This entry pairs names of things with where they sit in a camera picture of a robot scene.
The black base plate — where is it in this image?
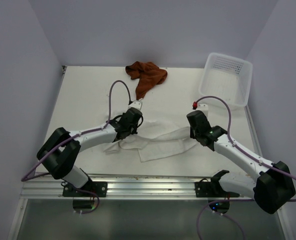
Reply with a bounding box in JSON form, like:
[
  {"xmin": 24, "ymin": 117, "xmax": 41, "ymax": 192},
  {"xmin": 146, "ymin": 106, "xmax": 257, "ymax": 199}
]
[
  {"xmin": 61, "ymin": 181, "xmax": 108, "ymax": 198},
  {"xmin": 194, "ymin": 178, "xmax": 228, "ymax": 198}
]

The aluminium mounting rail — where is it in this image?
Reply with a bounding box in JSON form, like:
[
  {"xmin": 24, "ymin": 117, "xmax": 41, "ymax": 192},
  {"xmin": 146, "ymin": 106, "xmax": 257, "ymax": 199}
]
[{"xmin": 20, "ymin": 174, "xmax": 258, "ymax": 201}]

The white plastic basket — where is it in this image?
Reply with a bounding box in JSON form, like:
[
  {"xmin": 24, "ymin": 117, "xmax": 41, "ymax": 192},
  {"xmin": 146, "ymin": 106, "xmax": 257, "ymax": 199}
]
[{"xmin": 198, "ymin": 52, "xmax": 253, "ymax": 110}]

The white towel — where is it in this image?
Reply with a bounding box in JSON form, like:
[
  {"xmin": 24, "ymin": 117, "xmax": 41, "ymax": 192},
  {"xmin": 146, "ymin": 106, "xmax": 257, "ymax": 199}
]
[{"xmin": 102, "ymin": 120, "xmax": 197, "ymax": 163}]

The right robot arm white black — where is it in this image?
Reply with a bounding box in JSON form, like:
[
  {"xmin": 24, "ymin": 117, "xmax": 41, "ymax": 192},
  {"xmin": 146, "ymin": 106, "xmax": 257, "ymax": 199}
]
[{"xmin": 187, "ymin": 110, "xmax": 296, "ymax": 214}]

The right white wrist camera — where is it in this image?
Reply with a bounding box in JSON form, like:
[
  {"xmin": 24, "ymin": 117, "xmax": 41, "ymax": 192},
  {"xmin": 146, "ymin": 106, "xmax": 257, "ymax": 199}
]
[{"xmin": 192, "ymin": 102, "xmax": 209, "ymax": 117}]

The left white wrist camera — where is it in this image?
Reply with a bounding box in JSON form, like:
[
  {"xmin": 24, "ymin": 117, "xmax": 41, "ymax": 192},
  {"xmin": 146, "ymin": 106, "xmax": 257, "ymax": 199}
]
[{"xmin": 128, "ymin": 100, "xmax": 142, "ymax": 111}]

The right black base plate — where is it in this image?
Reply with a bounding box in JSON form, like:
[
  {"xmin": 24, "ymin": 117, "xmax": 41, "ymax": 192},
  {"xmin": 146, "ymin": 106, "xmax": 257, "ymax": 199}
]
[{"xmin": 194, "ymin": 178, "xmax": 228, "ymax": 198}]

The brown towel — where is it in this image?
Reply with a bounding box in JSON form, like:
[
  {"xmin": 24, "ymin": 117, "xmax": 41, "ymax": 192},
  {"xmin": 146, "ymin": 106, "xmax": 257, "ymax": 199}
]
[{"xmin": 125, "ymin": 61, "xmax": 168, "ymax": 100}]

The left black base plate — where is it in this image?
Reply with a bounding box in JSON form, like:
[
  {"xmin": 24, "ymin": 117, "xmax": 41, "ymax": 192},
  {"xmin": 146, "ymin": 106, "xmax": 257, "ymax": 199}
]
[{"xmin": 61, "ymin": 181, "xmax": 108, "ymax": 198}]

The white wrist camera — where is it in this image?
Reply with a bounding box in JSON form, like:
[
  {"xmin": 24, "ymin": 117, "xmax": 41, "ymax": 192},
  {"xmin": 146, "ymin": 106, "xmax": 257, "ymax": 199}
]
[
  {"xmin": 192, "ymin": 102, "xmax": 209, "ymax": 117},
  {"xmin": 128, "ymin": 100, "xmax": 142, "ymax": 111}
]

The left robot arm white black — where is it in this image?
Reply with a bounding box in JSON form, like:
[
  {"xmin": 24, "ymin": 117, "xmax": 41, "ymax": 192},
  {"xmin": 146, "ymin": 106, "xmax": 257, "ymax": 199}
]
[{"xmin": 37, "ymin": 107, "xmax": 143, "ymax": 197}]

